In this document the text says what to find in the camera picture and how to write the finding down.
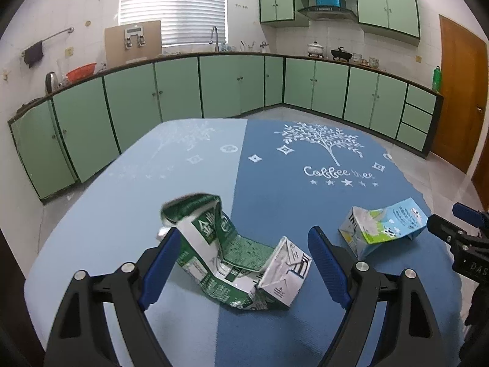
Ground blue white milk carton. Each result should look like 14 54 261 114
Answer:
339 198 428 260

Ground green white milk carton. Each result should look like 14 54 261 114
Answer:
157 193 312 311

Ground green lower kitchen cabinets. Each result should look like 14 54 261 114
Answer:
8 53 443 201

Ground steel kitchen faucet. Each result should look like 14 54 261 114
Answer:
209 26 220 52

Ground brown wooden door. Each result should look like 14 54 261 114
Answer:
432 16 488 173

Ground two-tone blue table mat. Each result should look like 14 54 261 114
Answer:
23 117 463 367

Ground green bottle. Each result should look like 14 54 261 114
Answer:
432 65 442 93

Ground black wok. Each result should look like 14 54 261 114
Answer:
331 46 352 62

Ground white cooking pot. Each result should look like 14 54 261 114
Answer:
307 41 325 59

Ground range hood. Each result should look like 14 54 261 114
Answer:
298 5 358 22

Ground steel kettle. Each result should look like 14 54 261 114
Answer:
45 71 59 95

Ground red plastic basin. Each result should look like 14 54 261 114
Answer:
65 63 96 83

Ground dark hanging towel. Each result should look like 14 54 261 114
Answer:
23 41 44 68

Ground brown cardboard box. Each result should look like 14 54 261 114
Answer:
104 21 163 69

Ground window blinds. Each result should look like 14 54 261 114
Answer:
118 0 227 46

